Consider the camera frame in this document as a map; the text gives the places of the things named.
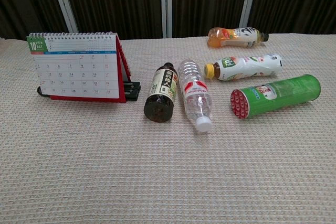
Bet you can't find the beige woven tablecloth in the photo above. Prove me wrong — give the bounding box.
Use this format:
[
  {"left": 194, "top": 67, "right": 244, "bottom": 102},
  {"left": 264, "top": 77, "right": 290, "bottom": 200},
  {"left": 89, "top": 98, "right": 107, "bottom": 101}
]
[{"left": 0, "top": 33, "right": 336, "bottom": 224}]

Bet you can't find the green chip can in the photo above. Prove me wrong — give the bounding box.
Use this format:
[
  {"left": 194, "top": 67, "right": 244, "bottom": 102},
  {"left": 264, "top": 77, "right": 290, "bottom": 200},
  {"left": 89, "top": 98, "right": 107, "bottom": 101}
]
[{"left": 230, "top": 74, "right": 322, "bottom": 120}]

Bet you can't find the clear water bottle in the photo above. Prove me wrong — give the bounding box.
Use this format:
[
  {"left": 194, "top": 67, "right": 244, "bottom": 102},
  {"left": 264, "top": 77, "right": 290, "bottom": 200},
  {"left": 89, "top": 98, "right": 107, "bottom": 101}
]
[{"left": 177, "top": 59, "right": 213, "bottom": 133}]

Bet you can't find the dark tea bottle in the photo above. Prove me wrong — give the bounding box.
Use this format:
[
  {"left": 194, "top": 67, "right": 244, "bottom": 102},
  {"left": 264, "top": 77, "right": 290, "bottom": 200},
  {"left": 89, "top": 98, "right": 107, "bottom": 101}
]
[{"left": 143, "top": 62, "right": 180, "bottom": 123}]

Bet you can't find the white yellow-capped drink bottle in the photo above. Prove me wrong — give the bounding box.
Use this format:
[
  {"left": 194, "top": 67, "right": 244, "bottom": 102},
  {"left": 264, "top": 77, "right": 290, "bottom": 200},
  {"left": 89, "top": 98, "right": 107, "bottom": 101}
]
[{"left": 204, "top": 53, "right": 285, "bottom": 82}]

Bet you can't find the black clamp base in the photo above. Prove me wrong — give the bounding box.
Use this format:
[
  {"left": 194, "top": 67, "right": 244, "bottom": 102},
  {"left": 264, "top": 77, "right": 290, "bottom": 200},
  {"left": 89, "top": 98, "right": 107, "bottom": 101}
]
[{"left": 36, "top": 80, "right": 142, "bottom": 102}]

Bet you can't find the orange juice bottle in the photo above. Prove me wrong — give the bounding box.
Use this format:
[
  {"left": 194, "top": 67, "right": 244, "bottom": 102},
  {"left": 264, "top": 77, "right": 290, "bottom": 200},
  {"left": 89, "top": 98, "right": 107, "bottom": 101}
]
[{"left": 207, "top": 27, "right": 270, "bottom": 48}]

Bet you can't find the red desk calendar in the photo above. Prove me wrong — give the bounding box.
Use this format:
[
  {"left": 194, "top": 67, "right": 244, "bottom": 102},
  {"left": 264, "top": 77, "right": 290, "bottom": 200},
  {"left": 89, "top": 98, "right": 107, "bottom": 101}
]
[{"left": 26, "top": 31, "right": 131, "bottom": 103}]

